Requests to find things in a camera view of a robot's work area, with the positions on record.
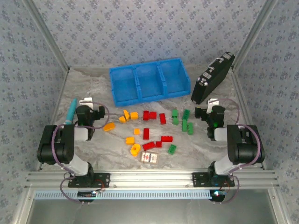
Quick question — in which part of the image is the playing card box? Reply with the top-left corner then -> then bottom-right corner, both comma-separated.
140,151 -> 160,164

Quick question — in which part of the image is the blue three-compartment plastic bin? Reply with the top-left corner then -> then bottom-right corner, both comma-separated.
109,57 -> 191,108

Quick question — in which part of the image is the aluminium cross rail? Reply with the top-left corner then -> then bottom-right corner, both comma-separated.
25,169 -> 280,190

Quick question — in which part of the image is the small controller board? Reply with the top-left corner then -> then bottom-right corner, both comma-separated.
77,190 -> 97,198
210,189 -> 228,203

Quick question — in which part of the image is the aluminium side rail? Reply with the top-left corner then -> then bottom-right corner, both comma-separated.
230,66 -> 268,170

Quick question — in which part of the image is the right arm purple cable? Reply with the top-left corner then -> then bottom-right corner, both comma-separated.
211,98 -> 263,205

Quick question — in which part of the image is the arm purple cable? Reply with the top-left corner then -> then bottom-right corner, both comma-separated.
52,101 -> 112,206
211,98 -> 263,205

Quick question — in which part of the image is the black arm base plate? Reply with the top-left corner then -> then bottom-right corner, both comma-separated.
67,172 -> 111,189
192,172 -> 235,188

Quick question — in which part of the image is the aluminium upright post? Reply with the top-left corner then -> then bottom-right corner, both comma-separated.
232,0 -> 280,68
22,0 -> 71,72

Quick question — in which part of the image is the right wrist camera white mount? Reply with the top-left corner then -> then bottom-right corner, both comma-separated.
207,98 -> 220,110

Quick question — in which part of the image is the black briefcase with silver latches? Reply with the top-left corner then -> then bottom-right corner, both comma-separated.
191,51 -> 235,105

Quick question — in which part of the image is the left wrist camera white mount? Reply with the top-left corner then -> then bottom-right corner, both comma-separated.
79,97 -> 94,109

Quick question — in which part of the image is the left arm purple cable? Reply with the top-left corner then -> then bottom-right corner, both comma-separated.
52,101 -> 112,206

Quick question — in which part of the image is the light blue slotted cable duct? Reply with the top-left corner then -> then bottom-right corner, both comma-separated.
34,189 -> 214,200

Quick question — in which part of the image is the teal plastic tube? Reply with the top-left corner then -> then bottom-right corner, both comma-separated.
64,98 -> 78,124

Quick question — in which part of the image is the aluminium frame leg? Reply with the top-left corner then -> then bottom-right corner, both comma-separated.
267,188 -> 289,224
13,189 -> 36,224

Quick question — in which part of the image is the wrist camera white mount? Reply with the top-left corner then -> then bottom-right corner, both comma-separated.
207,98 -> 220,110
79,97 -> 94,109

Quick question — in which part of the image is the yellow lego piece with hole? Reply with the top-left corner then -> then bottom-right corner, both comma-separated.
130,143 -> 142,156

